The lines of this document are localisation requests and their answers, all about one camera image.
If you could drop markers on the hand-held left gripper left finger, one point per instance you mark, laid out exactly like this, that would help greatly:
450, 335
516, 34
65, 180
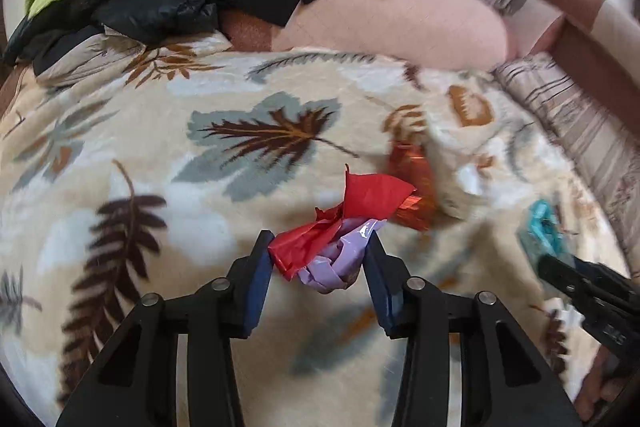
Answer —
257, 287

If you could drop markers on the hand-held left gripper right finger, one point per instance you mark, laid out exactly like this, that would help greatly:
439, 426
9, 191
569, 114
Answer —
380, 292

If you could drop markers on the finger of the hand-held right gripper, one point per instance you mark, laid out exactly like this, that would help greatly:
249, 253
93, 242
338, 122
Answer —
570, 279

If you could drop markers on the purple paper ball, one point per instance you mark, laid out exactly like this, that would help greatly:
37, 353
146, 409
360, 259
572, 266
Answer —
335, 267

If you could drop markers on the teal plastic packet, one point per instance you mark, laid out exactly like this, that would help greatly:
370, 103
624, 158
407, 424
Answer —
542, 227

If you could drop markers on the red plastic wrapper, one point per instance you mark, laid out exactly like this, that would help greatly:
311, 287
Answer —
370, 197

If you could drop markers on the person's right hand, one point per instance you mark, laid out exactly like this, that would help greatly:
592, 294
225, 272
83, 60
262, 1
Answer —
600, 392

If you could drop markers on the dark red foil wrapper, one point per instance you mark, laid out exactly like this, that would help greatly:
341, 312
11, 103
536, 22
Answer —
420, 212

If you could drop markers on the striped floral cushion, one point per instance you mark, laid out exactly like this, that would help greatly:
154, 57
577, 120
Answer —
575, 117

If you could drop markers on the leaf print blanket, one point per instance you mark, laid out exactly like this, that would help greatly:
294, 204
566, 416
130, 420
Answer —
150, 147

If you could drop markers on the brown sofa backrest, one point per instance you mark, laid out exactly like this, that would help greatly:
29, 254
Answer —
600, 52

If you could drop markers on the pink sofa cushion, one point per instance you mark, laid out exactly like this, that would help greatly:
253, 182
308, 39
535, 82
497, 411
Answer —
400, 22

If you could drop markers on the black jacket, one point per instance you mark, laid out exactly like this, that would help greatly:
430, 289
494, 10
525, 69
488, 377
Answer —
135, 12

